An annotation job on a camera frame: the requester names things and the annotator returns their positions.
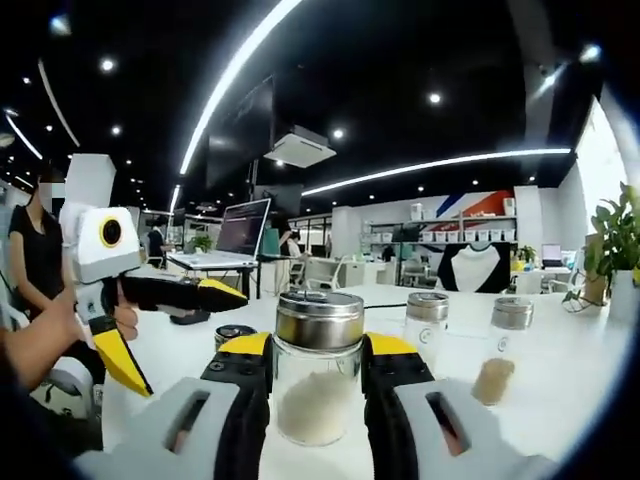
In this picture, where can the short glass seasoning bottle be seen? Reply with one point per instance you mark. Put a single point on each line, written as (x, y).
(317, 325)
(234, 332)

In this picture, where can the white ceiling light strip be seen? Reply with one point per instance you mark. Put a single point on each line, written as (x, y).
(211, 100)
(450, 161)

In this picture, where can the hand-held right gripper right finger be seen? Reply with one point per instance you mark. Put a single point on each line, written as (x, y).
(390, 425)

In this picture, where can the black-legged standing desk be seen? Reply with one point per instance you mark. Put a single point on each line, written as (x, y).
(248, 287)

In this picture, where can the ceiling air conditioner cassette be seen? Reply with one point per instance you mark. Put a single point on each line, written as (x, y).
(300, 147)

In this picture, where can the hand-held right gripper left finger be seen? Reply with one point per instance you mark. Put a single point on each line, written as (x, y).
(245, 415)

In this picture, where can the bright window with blinds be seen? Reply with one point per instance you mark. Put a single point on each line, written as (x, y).
(600, 165)

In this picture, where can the hanging black screen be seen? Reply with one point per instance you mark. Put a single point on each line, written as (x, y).
(240, 135)

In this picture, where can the green potted plant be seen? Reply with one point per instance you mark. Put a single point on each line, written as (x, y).
(200, 243)

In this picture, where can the person's left hand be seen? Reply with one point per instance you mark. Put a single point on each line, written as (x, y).
(62, 325)

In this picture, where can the tall seasoning bottle brown granules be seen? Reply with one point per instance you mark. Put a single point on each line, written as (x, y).
(495, 380)

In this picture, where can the brown cardboard box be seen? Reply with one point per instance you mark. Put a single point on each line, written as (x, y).
(596, 280)

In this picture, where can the large open silver laptop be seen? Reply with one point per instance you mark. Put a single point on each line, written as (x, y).
(242, 227)

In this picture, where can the white office chair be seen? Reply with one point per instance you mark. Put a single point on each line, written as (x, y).
(70, 375)
(325, 272)

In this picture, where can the green plant in white pot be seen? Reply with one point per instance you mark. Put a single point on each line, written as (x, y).
(612, 235)

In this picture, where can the small black desktop object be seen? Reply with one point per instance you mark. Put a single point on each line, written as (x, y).
(190, 319)

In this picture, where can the rows of white storage boxes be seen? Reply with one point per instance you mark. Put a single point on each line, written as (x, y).
(475, 235)

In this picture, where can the metal storage shelf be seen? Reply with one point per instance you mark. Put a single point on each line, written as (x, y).
(450, 219)

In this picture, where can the small open laptop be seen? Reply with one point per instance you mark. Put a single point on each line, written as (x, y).
(551, 252)

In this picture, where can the small potted plant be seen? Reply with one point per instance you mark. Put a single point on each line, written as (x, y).
(527, 255)

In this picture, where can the black monitor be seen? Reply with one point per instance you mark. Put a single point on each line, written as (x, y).
(280, 195)

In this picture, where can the tall seasoning bottle white powder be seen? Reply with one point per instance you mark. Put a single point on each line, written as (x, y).
(427, 307)

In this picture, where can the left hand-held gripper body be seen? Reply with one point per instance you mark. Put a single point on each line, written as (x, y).
(105, 250)

